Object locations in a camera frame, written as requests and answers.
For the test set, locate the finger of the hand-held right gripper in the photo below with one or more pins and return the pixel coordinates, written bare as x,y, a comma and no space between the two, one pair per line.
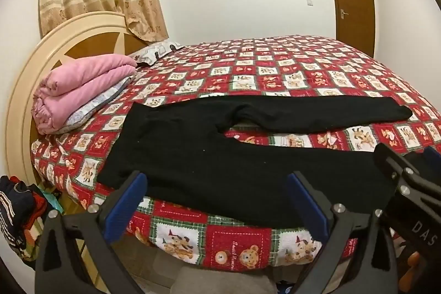
391,161
432,159

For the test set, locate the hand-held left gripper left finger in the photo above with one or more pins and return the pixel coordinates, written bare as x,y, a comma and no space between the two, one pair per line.
137,192

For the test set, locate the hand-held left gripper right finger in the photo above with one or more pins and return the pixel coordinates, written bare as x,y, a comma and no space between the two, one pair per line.
308,211

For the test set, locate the black pants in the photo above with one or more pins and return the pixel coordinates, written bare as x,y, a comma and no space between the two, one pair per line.
206,159

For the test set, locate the orange object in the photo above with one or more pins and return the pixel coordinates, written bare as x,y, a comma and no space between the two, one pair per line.
410,273

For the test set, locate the folded pale patterned quilt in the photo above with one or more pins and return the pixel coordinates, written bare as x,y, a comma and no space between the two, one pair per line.
91,111

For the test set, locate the folded pink blanket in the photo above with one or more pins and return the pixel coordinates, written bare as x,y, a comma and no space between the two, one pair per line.
79,87

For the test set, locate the pile of dark clothes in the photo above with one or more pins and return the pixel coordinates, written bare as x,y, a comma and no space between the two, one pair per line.
17,208

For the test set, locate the patterned pillow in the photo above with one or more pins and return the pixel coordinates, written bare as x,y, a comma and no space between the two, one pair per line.
155,53

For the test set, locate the red printed bedspread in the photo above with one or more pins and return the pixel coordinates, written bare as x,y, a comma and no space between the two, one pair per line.
275,73

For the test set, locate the cream wooden headboard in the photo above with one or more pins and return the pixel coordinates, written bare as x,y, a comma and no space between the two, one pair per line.
20,97

